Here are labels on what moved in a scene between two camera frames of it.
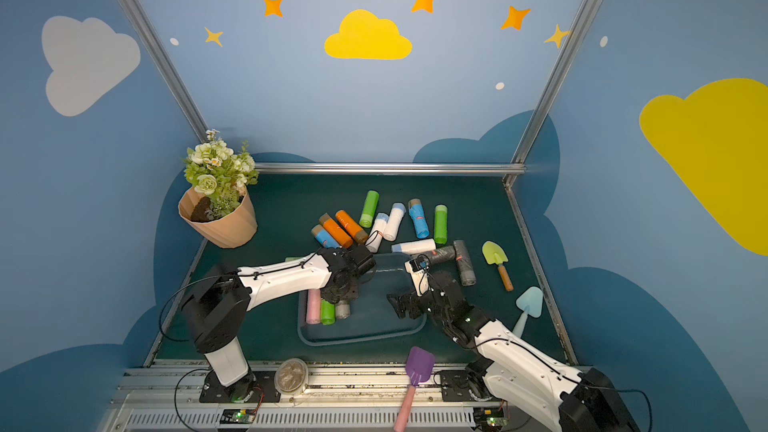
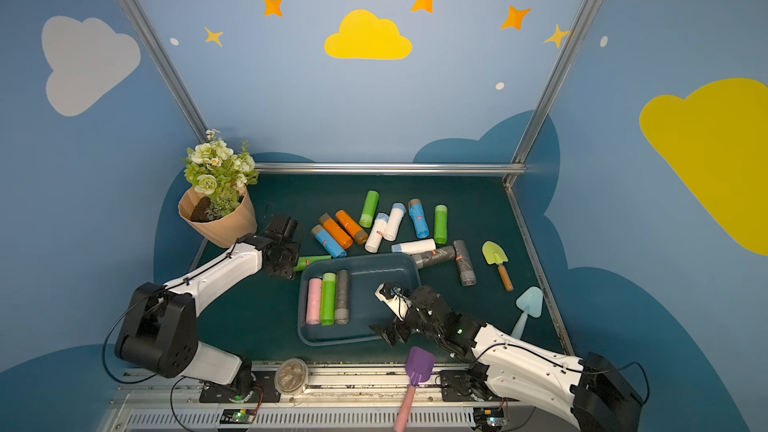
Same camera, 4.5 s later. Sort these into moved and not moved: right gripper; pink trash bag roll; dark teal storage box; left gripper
Moved: right gripper; left gripper
Not moved: pink trash bag roll; dark teal storage box
